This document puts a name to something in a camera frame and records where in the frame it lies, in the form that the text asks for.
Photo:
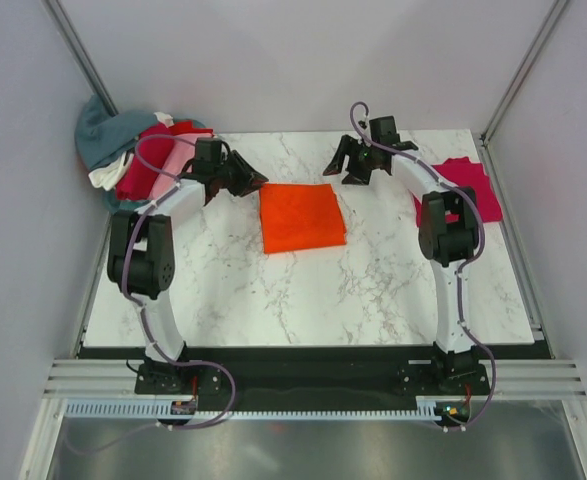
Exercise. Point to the pink t shirt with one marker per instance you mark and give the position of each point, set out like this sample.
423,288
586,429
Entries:
183,150

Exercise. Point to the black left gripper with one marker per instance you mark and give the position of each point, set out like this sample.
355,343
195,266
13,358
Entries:
249,178

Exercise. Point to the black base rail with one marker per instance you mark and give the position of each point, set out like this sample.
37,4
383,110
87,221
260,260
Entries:
363,377

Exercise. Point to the grey-teal t shirt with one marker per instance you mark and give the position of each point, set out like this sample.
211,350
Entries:
100,137

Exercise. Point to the white slotted cable duct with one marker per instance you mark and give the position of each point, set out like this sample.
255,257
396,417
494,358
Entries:
167,409

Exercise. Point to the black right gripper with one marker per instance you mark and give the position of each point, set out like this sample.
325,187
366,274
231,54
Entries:
355,176

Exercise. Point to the orange t shirt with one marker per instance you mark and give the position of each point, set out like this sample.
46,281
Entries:
300,217

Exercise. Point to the magenta t shirt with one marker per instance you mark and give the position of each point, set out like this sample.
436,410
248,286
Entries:
462,173

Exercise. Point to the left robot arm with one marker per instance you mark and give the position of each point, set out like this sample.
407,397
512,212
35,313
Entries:
141,258

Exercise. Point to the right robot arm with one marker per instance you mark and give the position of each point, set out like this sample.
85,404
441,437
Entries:
450,233

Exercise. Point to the left aluminium frame post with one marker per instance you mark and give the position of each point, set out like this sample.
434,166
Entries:
79,52

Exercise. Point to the right aluminium frame post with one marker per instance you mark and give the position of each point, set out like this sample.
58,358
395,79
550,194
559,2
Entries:
532,55

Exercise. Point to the aluminium frame post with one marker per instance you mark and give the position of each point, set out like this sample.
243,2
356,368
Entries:
532,55
79,52

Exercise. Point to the teal laundry basket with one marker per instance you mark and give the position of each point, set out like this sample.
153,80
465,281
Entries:
111,202

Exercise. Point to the crimson t shirt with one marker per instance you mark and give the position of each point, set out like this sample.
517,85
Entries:
137,183

